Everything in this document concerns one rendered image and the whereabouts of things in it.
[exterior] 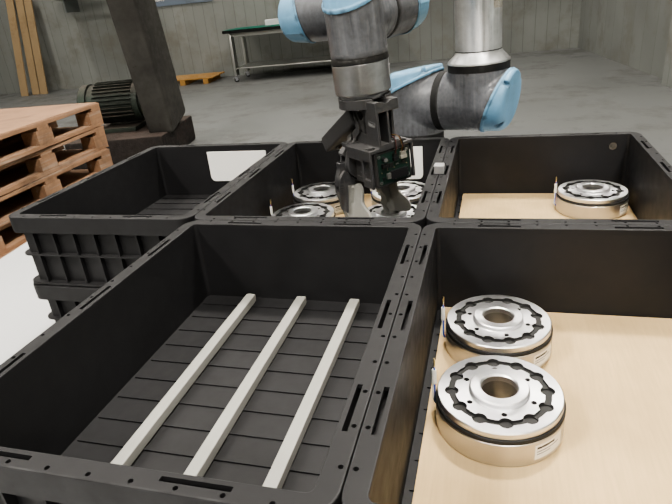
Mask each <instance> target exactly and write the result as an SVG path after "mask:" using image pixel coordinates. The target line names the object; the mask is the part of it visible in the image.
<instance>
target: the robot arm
mask: <svg viewBox="0 0 672 504"><path fill-rule="evenodd" d="M428 9H429V0H280V3H279V6H278V20H279V25H280V27H281V30H282V31H283V34H284V35H285V36H286V37H287V38H288V39H289V40H291V41H293V42H300V43H315V42H319V41H328V44H329V50H330V57H331V63H332V65H331V66H332V73H333V80H334V87H335V93H336V96H338V97H339V98H338V102H339V109H340V110H344V111H345V112H344V113H343V115H342V116H341V117H340V118H339V119H338V120H337V121H336V122H335V124H334V125H333V126H332V127H331V128H330V129H329V130H328V131H327V132H326V134H325V135H324V136H323V137H322V142H323V145H324V148H325V150H326V151H327V152H329V151H332V150H340V151H339V152H338V154H339V155H340V162H337V163H336V166H337V170H336V175H335V190H336V194H337V197H338V200H339V203H340V206H341V209H342V210H343V212H344V215H345V217H372V215H371V212H370V211H369V209H368V208H367V206H366V205H365V201H364V188H363V186H362V184H360V183H357V184H356V182H355V180H358V181H362V182H364V187H367V188H369V189H372V190H377V191H378V192H379V193H380V195H381V205H382V206H383V208H384V214H396V213H398V211H409V210H410V209H411V203H410V200H409V199H408V198H407V197H406V196H405V195H404V194H403V193H402V192H401V191H400V190H399V188H398V185H397V182H399V181H402V180H404V179H407V178H410V177H411V176H415V164H414V153H413V142H412V139H411V138H429V137H444V130H460V131H480V132H486V131H500V130H503V129H505V128H506V127H507V126H508V125H509V124H510V122H511V121H512V119H513V117H514V114H515V112H516V109H517V106H518V102H519V97H520V92H521V74H520V71H519V70H518V69H517V68H515V67H511V66H510V61H511V58H510V56H509V55H508V54H507V53H506V52H505V51H504V50H503V48H502V0H454V23H455V54H454V56H453V57H452V58H451V59H450V60H449V62H448V71H443V70H444V67H443V64H442V63H437V64H431V65H426V66H421V67H416V68H411V69H407V70H402V71H398V72H394V73H392V74H390V68H389V67H390V65H389V58H388V57H389V54H388V44H387V39H388V38H391V37H394V36H397V35H400V34H402V35H403V34H407V33H409V32H410V31H412V30H413V29H415V28H417V27H418V26H419V25H420V24H421V23H422V22H423V21H424V19H425V18H426V16H427V13H428ZM409 149H410V151H409ZM410 157H411V162H410ZM352 176H354V178H353V177H352ZM375 188H376V189H375Z"/></svg>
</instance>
